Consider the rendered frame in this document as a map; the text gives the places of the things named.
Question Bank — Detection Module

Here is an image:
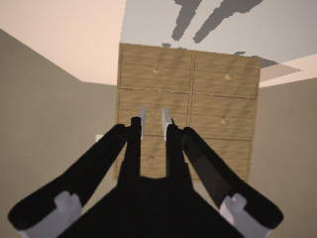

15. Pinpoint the brown wooden chest of drawers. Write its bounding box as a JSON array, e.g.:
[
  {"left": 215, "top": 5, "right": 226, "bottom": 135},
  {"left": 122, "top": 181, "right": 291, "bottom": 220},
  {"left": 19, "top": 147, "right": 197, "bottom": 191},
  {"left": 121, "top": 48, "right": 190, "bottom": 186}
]
[{"left": 115, "top": 43, "right": 262, "bottom": 183}]

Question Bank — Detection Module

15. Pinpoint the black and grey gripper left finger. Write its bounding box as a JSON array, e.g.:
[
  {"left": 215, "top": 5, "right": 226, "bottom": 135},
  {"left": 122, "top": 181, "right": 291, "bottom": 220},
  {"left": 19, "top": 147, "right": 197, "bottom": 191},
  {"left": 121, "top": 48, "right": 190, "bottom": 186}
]
[{"left": 8, "top": 106, "right": 147, "bottom": 238}]

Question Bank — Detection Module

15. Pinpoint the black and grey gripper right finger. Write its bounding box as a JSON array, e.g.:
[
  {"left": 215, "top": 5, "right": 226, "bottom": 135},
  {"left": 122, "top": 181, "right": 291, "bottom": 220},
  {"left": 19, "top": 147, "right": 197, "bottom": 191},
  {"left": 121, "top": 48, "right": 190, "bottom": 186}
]
[{"left": 161, "top": 107, "right": 283, "bottom": 238}]

